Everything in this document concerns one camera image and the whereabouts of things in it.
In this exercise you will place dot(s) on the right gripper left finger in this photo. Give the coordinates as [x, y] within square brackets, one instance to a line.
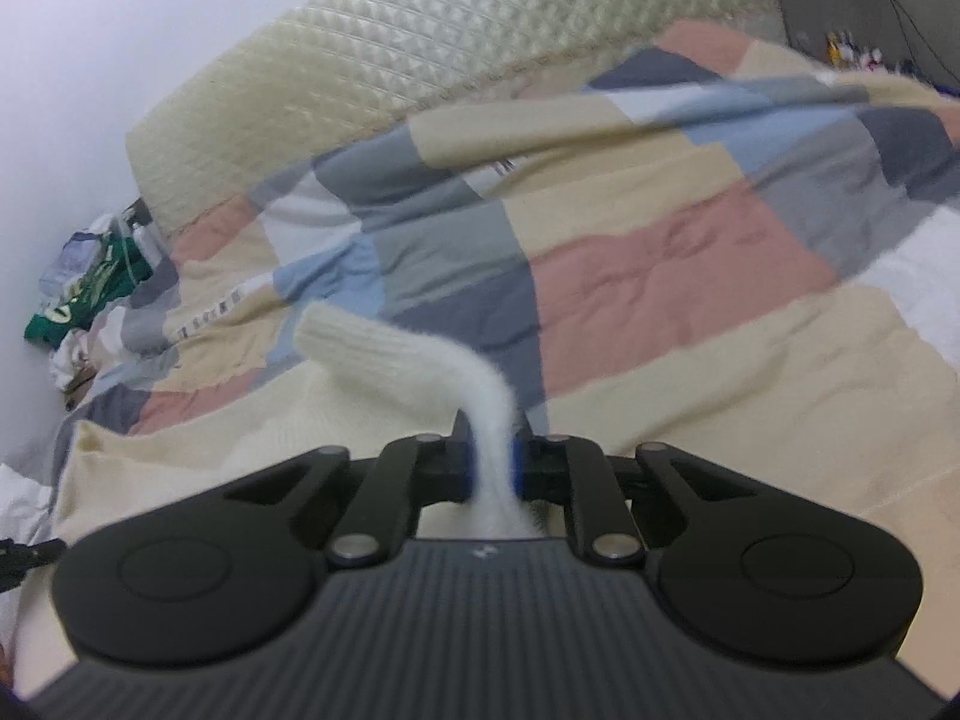
[409, 474]

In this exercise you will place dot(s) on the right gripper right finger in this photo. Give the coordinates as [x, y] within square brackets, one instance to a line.
[574, 474]

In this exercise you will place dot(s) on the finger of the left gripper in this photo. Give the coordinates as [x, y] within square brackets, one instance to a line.
[17, 560]

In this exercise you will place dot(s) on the cardboard box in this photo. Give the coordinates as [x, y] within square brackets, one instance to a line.
[78, 387]

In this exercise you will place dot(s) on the white crumpled cloth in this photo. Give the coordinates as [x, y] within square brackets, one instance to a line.
[81, 352]

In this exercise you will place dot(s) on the patchwork plaid duvet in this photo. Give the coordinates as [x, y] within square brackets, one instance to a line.
[716, 244]

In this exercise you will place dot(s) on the tissue pack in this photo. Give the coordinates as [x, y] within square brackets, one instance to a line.
[78, 255]

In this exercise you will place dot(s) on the green printed bag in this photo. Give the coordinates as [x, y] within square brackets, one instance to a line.
[120, 269]

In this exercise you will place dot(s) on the cream quilted headboard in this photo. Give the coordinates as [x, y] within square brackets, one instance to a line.
[331, 71]

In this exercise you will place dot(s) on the small bottles on nightstand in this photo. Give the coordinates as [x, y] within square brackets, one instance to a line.
[843, 53]

